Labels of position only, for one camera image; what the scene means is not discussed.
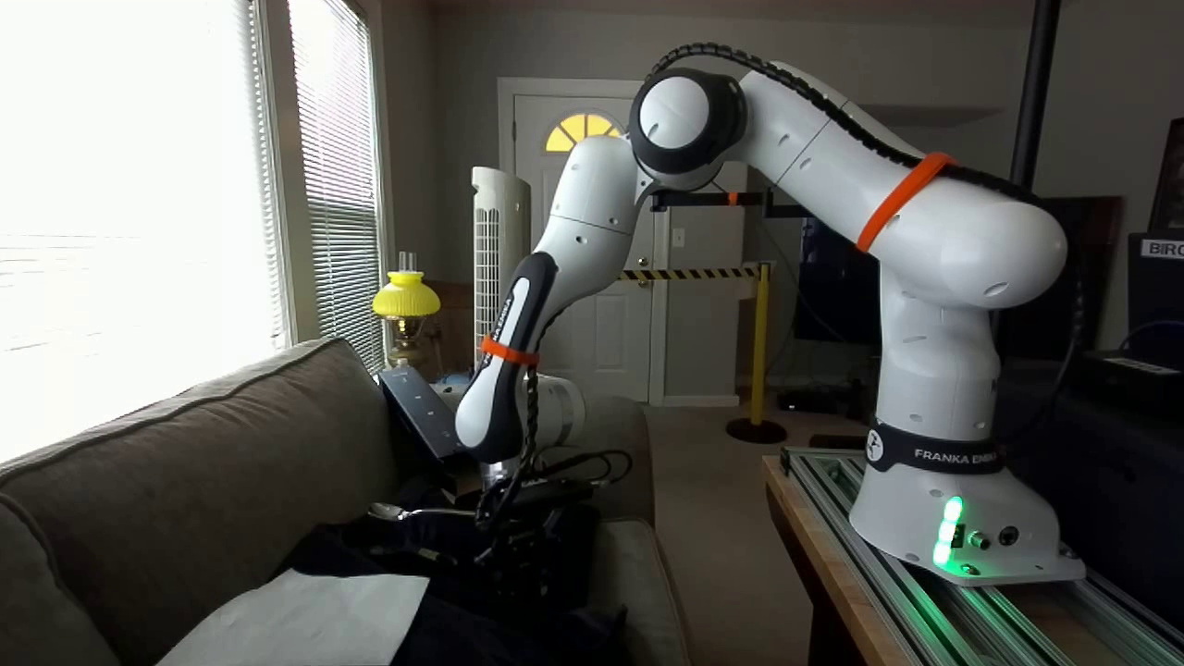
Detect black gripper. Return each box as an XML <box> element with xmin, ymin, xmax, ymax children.
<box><xmin>476</xmin><ymin>460</ymin><xmax>537</xmax><ymax>526</ymax></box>

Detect white paper sheet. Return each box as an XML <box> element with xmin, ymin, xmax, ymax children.
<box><xmin>159</xmin><ymin>568</ymin><xmax>428</xmax><ymax>666</ymax></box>

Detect yellow glass lamp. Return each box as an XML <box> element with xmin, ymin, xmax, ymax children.
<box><xmin>369</xmin><ymin>251</ymin><xmax>441</xmax><ymax>365</ymax></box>

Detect black cabinet at right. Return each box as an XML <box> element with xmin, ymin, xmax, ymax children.
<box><xmin>998</xmin><ymin>196</ymin><xmax>1184</xmax><ymax>626</ymax></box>

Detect yellow barrier post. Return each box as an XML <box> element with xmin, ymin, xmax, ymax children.
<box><xmin>725</xmin><ymin>271</ymin><xmax>788</xmax><ymax>443</ymax></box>

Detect white tower fan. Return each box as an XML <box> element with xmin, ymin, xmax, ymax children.
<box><xmin>470</xmin><ymin>167</ymin><xmax>531</xmax><ymax>341</ymax></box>

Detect wooden table with rails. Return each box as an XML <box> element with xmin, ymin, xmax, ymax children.
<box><xmin>762</xmin><ymin>448</ymin><xmax>1184</xmax><ymax>666</ymax></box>

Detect white front door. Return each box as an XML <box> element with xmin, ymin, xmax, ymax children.
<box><xmin>501</xmin><ymin>77</ymin><xmax>660</xmax><ymax>399</ymax></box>

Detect white window blinds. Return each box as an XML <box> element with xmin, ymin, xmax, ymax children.
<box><xmin>243</xmin><ymin>0</ymin><xmax>380</xmax><ymax>365</ymax></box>

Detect yellow black barrier tape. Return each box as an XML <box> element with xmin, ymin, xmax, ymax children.
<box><xmin>623</xmin><ymin>262</ymin><xmax>762</xmax><ymax>282</ymax></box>

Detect black cloth on sofa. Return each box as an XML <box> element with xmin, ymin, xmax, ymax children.
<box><xmin>285</xmin><ymin>498</ymin><xmax>634</xmax><ymax>666</ymax></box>

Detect grey-brown fabric sofa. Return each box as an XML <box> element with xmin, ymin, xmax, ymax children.
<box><xmin>0</xmin><ymin>341</ymin><xmax>692</xmax><ymax>666</ymax></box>

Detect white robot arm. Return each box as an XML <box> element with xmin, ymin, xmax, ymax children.
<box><xmin>457</xmin><ymin>44</ymin><xmax>1084</xmax><ymax>584</ymax></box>

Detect silver metal spoon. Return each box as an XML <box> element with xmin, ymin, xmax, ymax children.
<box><xmin>367</xmin><ymin>503</ymin><xmax>476</xmax><ymax>522</ymax></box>

